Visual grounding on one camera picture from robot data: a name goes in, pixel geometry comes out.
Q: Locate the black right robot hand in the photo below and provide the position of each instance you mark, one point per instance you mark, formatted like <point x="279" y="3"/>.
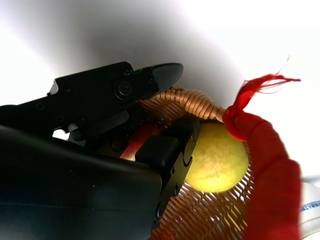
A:
<point x="75" y="187"/>

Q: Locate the red apple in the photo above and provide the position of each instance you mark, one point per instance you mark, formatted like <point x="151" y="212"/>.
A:
<point x="137" y="142"/>

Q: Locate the brown wicker basket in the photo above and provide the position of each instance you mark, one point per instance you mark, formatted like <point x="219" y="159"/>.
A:
<point x="200" y="215"/>

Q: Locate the yellow tennis ball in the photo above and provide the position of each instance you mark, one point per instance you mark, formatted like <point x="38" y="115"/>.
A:
<point x="217" y="160"/>

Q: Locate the white mug with blue print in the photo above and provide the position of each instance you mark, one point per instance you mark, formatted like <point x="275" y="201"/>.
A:
<point x="311" y="200"/>

